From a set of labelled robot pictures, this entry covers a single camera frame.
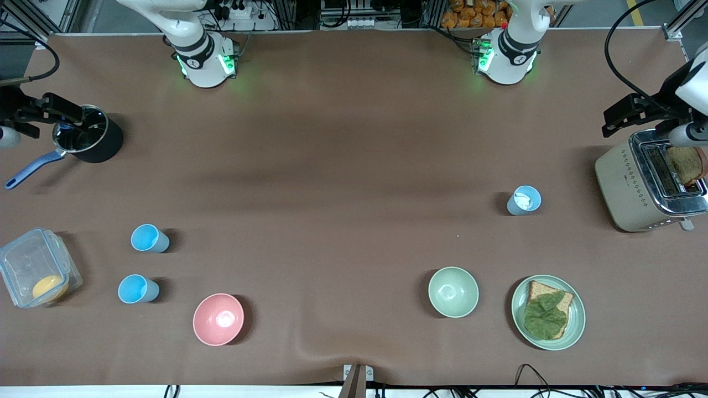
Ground grey-blue plastic cup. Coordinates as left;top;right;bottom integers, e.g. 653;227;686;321
507;185;542;216

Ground bright blue plastic cup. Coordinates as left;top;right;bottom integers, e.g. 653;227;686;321
131;224;170;254
118;274;160;304

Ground glass lid with blue knob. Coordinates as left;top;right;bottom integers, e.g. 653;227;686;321
53;106;108;154

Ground dark toast slice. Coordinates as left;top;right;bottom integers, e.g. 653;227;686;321
665;145;707;186

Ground beige and chrome toaster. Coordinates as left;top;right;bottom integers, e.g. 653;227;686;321
595;128;708;233

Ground clear plastic storage container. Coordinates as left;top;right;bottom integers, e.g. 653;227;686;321
0;228;84;308

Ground orange round food piece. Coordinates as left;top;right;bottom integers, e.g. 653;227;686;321
32;275;70;302

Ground orange snack bags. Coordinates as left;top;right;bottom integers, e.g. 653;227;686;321
441;0;511;29

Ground brown bread slice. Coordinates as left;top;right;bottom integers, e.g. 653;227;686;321
525;280;574;339

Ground pale green plate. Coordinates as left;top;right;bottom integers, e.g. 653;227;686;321
511;275;586;351

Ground white power strip with plugs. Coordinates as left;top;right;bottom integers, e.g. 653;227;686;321
213;0;256;20

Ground green lettuce leaf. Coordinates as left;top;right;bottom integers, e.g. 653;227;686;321
523;292;569;339

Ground pale green bowl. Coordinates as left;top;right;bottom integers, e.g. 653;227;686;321
428;267;480;318

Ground pink bowl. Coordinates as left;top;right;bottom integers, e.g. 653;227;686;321
192;293;244;347

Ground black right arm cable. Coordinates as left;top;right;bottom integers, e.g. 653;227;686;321
0;19;60;85

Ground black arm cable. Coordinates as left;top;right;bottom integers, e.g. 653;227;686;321
604;0;673;114
0;19;60;85

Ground black pot with blue handle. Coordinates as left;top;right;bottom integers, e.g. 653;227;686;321
4;105;124;190

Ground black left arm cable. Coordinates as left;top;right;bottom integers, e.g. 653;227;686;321
604;0;673;114

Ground aluminium frame profile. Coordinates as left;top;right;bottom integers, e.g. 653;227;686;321
663;0;708;40

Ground black looped floor cable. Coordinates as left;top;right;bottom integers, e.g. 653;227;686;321
516;363;556;398

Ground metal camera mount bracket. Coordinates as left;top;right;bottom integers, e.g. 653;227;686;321
339;364;374;398

